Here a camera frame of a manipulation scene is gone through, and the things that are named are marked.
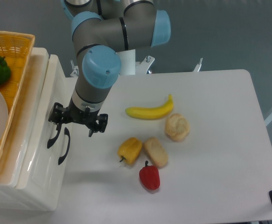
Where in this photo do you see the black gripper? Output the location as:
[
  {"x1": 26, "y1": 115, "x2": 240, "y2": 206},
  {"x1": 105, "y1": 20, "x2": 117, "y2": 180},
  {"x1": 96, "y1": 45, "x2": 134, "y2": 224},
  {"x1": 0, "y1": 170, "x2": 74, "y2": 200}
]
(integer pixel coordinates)
[{"x1": 48, "y1": 99, "x2": 108, "y2": 137}]

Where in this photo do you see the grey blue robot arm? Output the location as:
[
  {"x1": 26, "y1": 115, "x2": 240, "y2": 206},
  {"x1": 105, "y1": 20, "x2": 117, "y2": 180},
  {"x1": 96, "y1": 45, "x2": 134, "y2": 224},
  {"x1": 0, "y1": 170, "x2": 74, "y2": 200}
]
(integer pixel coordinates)
[{"x1": 49, "y1": 0, "x2": 171, "y2": 134}]

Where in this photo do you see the white drawer cabinet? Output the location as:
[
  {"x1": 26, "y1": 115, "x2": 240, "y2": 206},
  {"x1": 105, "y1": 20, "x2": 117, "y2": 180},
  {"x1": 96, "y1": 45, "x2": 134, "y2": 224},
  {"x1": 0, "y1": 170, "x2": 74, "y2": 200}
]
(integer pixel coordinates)
[{"x1": 0, "y1": 47, "x2": 75, "y2": 212}]

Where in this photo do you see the yellow bell pepper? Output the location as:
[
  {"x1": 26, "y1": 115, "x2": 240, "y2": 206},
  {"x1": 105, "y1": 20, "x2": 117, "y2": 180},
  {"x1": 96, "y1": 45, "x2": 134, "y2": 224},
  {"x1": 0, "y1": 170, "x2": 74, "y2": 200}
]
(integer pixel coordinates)
[{"x1": 117, "y1": 137, "x2": 142, "y2": 165}]

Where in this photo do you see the yellow banana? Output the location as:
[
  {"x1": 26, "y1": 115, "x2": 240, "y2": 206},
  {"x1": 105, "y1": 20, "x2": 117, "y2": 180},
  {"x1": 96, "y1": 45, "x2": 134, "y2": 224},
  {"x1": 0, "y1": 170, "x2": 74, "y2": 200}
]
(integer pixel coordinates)
[{"x1": 125, "y1": 94, "x2": 174, "y2": 120}]

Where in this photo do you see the oblong bread loaf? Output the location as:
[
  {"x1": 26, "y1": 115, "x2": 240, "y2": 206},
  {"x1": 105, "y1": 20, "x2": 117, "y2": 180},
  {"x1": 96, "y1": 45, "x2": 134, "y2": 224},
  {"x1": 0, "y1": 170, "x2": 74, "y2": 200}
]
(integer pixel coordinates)
[{"x1": 143, "y1": 137, "x2": 168, "y2": 168}]

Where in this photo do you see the red bell pepper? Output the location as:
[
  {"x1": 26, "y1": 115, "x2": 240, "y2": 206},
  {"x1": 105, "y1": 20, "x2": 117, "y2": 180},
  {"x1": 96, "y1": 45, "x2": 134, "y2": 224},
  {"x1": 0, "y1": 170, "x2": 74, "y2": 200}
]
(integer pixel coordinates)
[{"x1": 139, "y1": 161, "x2": 160, "y2": 190}]

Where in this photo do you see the orange woven basket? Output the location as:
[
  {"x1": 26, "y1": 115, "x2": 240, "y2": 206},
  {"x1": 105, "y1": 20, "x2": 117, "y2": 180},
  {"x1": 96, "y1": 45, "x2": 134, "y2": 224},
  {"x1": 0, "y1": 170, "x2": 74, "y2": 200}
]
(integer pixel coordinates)
[{"x1": 0, "y1": 29, "x2": 36, "y2": 186}]

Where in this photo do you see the round bread roll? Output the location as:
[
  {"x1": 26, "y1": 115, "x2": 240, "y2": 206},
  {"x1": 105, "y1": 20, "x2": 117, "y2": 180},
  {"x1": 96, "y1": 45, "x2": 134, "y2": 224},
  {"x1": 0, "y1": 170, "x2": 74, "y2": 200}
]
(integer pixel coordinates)
[{"x1": 165, "y1": 113, "x2": 190, "y2": 141}]

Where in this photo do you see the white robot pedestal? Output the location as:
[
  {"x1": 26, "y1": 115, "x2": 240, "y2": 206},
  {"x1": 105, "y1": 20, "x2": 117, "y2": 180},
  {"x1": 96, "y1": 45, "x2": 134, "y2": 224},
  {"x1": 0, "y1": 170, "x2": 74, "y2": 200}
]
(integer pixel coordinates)
[{"x1": 117, "y1": 49, "x2": 136, "y2": 75}]

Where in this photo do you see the white frame bracket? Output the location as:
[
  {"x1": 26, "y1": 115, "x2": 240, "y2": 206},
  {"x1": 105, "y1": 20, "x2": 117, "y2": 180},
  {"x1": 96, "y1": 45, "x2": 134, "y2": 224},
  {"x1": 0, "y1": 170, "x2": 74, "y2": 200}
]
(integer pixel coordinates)
[{"x1": 70, "y1": 56, "x2": 203, "y2": 77}]

